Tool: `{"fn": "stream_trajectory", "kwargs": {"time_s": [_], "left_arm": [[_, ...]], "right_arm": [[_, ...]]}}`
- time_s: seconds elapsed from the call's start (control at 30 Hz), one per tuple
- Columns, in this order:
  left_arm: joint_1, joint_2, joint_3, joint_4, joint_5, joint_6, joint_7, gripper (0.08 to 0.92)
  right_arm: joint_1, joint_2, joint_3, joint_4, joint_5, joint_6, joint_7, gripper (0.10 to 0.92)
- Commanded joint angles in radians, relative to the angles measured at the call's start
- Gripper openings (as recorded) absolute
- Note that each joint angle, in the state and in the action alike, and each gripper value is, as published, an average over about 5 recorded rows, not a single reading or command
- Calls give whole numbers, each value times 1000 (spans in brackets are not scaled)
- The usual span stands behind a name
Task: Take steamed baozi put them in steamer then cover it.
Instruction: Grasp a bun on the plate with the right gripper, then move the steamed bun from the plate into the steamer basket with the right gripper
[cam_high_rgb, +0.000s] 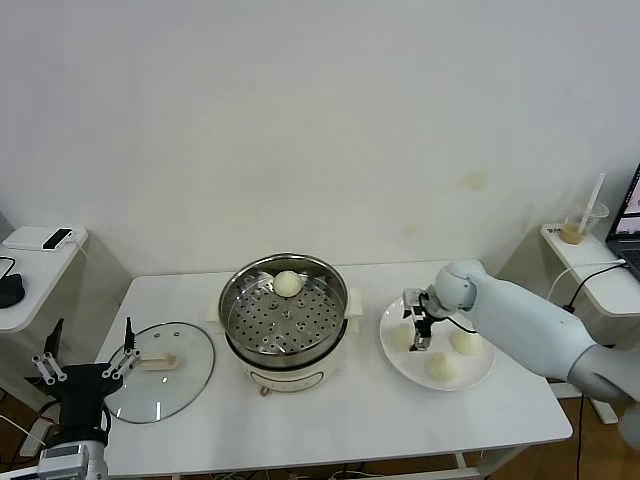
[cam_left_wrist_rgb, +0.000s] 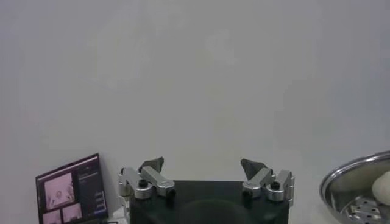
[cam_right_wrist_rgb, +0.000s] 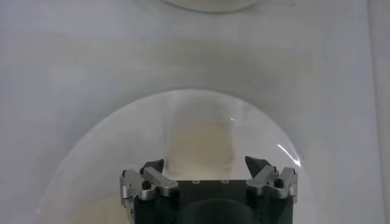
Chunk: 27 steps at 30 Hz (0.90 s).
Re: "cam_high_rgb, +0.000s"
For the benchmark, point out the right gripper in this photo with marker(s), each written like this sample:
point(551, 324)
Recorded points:
point(422, 302)

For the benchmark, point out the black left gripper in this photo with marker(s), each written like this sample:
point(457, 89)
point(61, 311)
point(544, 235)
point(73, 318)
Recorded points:
point(82, 385)

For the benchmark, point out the white steamed baozi bun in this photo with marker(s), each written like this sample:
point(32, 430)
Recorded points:
point(466, 345)
point(442, 369)
point(287, 284)
point(400, 337)

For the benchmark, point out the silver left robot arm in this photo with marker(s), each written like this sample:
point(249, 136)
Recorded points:
point(70, 460)

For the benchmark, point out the stainless steel steamer basket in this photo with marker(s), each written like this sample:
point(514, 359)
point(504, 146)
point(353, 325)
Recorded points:
point(285, 325)

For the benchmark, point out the white round plate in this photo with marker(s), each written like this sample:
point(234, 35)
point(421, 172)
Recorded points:
point(400, 367)

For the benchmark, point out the white side table with phone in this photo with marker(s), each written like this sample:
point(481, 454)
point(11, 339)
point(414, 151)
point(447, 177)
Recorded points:
point(40, 280)

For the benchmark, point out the black computer mouse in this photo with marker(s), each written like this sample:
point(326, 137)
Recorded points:
point(10, 292)

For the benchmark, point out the black smartphone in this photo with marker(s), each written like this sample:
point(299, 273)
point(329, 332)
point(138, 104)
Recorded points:
point(56, 239)

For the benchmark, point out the flat white box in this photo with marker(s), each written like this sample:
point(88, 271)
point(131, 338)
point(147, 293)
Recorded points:
point(25, 238)

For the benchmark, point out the white electric cooker pot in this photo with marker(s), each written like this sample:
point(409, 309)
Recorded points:
point(285, 376)

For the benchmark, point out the clear plastic drink cup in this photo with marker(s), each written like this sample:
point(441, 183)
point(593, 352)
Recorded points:
point(575, 232)

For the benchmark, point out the white side table with laptop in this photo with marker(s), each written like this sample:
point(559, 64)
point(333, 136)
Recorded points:
point(607, 295)

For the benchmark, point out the white drinking straw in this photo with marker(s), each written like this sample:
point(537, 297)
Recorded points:
point(596, 192)

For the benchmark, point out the dark open laptop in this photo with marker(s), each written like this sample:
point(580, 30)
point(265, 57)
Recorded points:
point(631, 215)

